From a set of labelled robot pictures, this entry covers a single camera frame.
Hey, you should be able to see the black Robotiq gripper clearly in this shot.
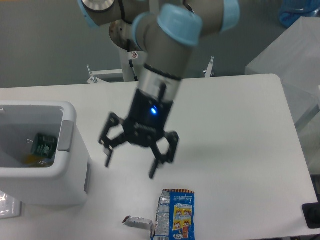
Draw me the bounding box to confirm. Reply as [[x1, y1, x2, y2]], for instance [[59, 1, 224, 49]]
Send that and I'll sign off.
[[98, 87, 180, 180]]

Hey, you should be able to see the small silver torn wrapper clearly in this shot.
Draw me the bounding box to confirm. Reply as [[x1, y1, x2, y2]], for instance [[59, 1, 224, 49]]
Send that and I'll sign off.
[[122, 215, 153, 230]]

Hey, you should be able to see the blue snack bag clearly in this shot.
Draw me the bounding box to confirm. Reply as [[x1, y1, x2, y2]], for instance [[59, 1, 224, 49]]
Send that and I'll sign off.
[[150, 189, 196, 240]]

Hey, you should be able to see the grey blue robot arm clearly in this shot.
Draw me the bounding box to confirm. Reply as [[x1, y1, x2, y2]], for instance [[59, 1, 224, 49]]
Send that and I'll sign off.
[[78, 0, 241, 178]]

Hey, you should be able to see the white trash can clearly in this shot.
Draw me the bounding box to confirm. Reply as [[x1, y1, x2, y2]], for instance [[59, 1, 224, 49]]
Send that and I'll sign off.
[[0, 100, 90, 205]]

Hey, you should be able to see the left table clamp bolt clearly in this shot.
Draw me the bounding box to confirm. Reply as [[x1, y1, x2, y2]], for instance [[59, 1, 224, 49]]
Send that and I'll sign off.
[[86, 65, 98, 84]]

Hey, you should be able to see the table clamp bolt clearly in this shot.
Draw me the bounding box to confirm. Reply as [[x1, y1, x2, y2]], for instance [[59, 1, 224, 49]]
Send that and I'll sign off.
[[86, 65, 98, 84], [203, 56, 215, 78]]

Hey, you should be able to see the right table clamp bolt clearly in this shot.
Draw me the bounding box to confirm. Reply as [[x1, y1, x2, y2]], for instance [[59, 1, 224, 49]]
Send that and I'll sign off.
[[203, 56, 215, 78]]

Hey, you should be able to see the dark green package in bin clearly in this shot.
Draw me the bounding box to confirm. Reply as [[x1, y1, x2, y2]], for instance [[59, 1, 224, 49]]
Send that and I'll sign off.
[[31, 133, 58, 159]]

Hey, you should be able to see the yellow wrapper in bin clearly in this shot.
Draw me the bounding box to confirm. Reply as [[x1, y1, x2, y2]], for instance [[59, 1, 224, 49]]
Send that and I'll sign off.
[[22, 154, 54, 168]]

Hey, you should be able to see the clear plastic bag at left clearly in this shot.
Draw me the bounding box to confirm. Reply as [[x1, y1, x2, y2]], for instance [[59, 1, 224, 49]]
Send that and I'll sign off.
[[0, 191, 22, 220]]

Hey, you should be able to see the black device at edge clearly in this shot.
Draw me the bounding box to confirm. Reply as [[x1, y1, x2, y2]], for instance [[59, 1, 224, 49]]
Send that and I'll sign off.
[[302, 202, 320, 229]]

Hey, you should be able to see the blue water jug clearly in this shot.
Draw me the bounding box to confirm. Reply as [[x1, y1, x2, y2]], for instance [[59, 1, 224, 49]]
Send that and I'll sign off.
[[278, 0, 320, 28]]

